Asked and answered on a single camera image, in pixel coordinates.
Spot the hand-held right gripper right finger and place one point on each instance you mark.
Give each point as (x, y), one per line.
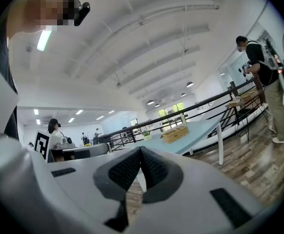
(193, 191)

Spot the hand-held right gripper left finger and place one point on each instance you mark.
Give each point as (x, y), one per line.
(83, 186)

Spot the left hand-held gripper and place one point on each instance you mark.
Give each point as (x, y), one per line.
(44, 145)

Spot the woven wicker basket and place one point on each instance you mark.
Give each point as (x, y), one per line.
(175, 134)

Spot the large potted plant white pot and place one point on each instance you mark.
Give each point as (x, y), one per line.
(147, 137)

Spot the white table leg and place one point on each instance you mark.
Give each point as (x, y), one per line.
(220, 142)

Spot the group of rectangular light panels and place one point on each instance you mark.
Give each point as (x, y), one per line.
(35, 111)

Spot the large glass window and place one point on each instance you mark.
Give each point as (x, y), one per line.
(178, 106)

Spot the light blue table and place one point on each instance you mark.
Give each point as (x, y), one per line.
(205, 101)

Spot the light wooden board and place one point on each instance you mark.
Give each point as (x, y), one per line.
(235, 101)

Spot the group of black pendant lamps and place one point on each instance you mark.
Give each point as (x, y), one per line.
(190, 83)

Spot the long white tube light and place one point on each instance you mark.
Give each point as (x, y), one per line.
(44, 40)

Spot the person's head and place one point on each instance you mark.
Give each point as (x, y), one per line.
(34, 16)

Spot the black head-worn camera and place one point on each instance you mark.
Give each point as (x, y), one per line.
(82, 14)

